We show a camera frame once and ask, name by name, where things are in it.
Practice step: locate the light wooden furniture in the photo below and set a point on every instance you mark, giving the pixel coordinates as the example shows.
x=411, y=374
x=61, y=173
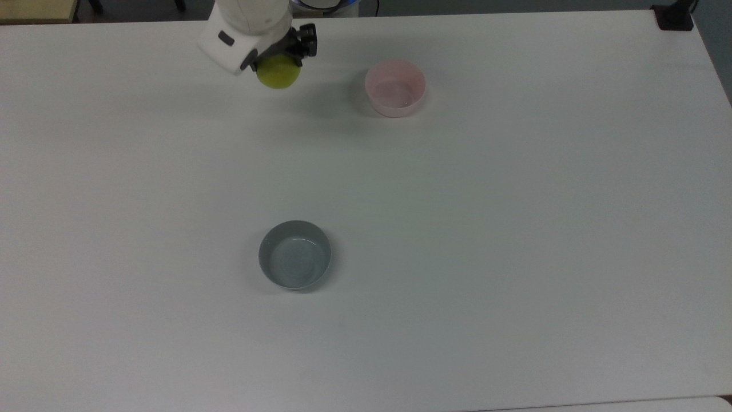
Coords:
x=34, y=10

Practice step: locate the black corner clamp mount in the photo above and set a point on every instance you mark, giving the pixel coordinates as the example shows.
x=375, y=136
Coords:
x=675, y=16

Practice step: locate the pink plastic bowl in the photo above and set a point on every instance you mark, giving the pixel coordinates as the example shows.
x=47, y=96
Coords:
x=394, y=91

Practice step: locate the green pear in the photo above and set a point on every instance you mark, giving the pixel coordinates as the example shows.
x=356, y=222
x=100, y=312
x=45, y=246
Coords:
x=278, y=75

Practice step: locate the grey plastic bowl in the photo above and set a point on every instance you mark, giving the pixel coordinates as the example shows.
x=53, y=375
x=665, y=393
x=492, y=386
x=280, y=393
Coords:
x=295, y=257

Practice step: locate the Franka robot arm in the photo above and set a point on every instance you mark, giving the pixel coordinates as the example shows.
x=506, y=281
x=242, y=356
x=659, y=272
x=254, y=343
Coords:
x=251, y=14

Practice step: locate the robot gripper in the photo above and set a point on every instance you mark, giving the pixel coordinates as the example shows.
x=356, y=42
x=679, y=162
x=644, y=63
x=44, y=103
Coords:
x=226, y=48

